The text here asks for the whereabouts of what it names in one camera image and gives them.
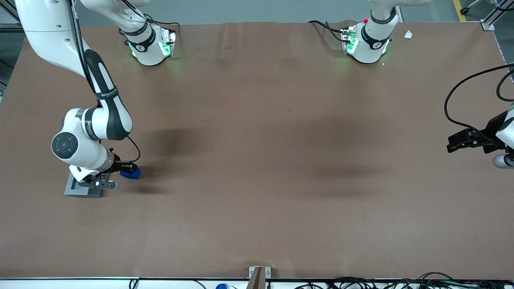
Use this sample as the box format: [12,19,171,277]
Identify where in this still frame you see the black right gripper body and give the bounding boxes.
[108,159,128,175]

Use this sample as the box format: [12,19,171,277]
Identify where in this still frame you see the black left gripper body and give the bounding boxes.
[465,120,499,154]

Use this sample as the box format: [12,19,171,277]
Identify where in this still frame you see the gray square hollow base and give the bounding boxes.
[64,173,104,198]

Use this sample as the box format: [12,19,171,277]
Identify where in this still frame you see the black caster wheel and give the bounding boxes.
[459,0,482,16]

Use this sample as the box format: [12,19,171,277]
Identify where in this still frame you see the brown table mat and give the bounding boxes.
[0,20,514,280]

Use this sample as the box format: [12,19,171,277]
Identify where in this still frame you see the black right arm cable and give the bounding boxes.
[69,0,141,163]

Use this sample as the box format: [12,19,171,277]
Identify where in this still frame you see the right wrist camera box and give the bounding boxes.
[78,178,120,191]

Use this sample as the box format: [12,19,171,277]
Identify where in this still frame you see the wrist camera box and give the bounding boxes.
[78,178,120,191]
[492,153,514,169]

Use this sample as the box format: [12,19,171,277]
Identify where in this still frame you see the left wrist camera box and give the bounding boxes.
[492,153,514,169]

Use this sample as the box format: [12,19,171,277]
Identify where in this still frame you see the long black looping cable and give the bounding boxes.
[444,63,514,139]

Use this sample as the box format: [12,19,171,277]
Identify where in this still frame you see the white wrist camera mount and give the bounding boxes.
[69,165,102,184]

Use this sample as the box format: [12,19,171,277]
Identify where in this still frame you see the short black curved cable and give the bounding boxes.
[496,70,514,102]

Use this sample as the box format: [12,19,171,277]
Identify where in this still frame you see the aluminium frame profile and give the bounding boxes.
[481,0,514,31]

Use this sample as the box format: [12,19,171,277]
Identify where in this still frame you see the black right base cable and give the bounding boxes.
[120,0,181,31]

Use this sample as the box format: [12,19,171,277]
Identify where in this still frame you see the black base cable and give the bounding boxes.
[308,20,347,43]
[120,0,181,31]

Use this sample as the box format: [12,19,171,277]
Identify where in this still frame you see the black tangled floor cables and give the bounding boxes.
[292,272,514,289]

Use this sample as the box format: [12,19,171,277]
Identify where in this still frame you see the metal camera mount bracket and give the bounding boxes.
[246,266,271,289]

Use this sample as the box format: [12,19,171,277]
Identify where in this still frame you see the black left base cable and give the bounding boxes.
[308,20,347,43]

